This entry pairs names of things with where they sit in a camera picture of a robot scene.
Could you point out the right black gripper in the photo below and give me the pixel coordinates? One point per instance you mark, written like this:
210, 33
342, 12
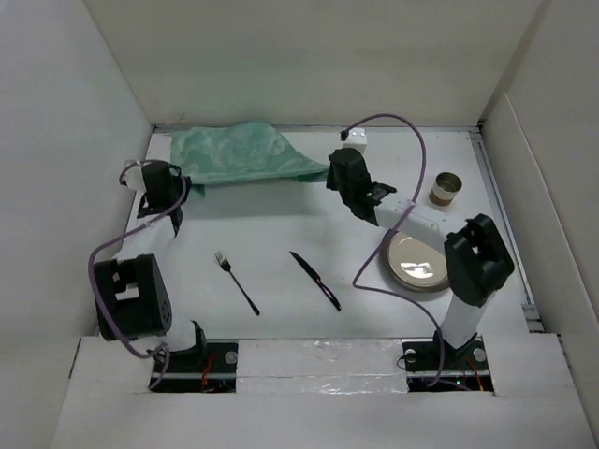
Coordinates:
332, 182

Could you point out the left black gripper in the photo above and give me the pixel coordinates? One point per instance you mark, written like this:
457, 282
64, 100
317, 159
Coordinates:
187, 192

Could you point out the green patterned cloth placemat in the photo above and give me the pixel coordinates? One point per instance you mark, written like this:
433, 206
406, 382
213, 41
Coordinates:
239, 154

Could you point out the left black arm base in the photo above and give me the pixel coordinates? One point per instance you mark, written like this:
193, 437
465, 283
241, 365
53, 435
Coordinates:
209, 370

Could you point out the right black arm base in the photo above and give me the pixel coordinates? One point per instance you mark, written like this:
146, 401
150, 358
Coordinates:
466, 370

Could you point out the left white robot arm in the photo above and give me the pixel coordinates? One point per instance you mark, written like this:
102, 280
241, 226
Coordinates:
131, 297

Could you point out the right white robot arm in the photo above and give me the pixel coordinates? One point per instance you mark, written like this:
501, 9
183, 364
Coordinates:
477, 261

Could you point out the black metal fork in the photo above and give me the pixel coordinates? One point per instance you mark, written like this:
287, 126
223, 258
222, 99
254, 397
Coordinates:
225, 266

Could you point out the metal cup with white band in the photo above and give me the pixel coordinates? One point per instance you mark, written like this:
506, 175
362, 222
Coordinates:
445, 187

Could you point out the round plate with dark rim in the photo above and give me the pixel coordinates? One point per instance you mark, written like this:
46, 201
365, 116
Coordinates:
413, 264

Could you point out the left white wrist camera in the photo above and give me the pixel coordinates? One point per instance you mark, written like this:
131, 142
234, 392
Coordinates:
132, 177

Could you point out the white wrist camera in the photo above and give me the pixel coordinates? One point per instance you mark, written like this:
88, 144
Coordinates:
354, 138
132, 177

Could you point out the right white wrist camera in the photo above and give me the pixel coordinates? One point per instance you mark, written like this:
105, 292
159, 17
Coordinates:
354, 138

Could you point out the black handled table knife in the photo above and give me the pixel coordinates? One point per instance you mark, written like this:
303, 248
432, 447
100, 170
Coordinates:
317, 280

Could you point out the aluminium table edge rail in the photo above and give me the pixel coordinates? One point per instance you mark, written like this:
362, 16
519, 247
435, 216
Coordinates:
525, 295

